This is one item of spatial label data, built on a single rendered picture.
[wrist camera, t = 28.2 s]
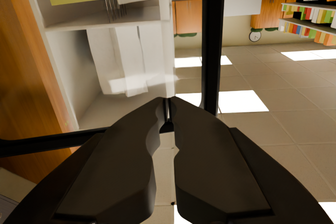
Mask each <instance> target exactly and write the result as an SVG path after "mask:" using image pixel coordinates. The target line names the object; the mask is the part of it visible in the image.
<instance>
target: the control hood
mask: <svg viewBox="0 0 336 224"><path fill-rule="evenodd" d="M36 185H37V184H36V183H34V182H32V181H30V180H27V179H25V178H23V177H21V176H19V175H17V174H15V173H13V172H11V171H9V170H7V169H5V168H3V167H0V194H1V195H3V196H5V197H7V198H10V199H12V200H14V201H16V202H18V203H20V202H21V201H22V200H23V199H24V197H25V196H26V195H27V194H28V193H29V192H30V191H31V190H32V189H33V188H34V187H35V186H36Z"/></svg>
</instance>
